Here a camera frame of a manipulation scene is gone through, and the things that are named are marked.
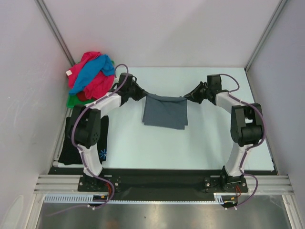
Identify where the green plastic bin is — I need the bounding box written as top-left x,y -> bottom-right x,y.
66,60 -> 115,109

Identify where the white slotted cable duct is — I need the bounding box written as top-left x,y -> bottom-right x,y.
43,194 -> 236,205

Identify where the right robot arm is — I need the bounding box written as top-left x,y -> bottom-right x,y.
184,73 -> 266,191

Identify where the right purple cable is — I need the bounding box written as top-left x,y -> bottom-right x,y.
219,74 -> 266,211

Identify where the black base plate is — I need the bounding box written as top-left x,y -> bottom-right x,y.
48,167 -> 276,201

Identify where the right aluminium corner post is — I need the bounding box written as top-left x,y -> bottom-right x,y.
244,0 -> 289,73

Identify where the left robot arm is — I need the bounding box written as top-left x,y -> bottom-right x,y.
66,73 -> 148,191

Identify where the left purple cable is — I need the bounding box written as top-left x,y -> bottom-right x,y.
45,63 -> 131,217

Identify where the purple cable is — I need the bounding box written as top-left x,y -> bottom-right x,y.
219,74 -> 266,211
45,63 -> 131,217

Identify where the blue t shirt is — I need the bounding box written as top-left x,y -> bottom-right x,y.
69,52 -> 115,95

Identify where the folded black t shirt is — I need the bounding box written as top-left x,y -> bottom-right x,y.
58,115 -> 109,166

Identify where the aluminium frame rail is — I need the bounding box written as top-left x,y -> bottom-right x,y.
34,175 -> 294,195

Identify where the aluminium corner post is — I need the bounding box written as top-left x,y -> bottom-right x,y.
244,0 -> 289,73
35,0 -> 76,66

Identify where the left aluminium corner post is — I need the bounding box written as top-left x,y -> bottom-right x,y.
35,0 -> 76,66

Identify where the pink t shirt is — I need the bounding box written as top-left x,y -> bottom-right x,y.
65,51 -> 115,101

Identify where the grey t shirt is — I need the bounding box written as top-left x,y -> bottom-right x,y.
142,94 -> 188,130

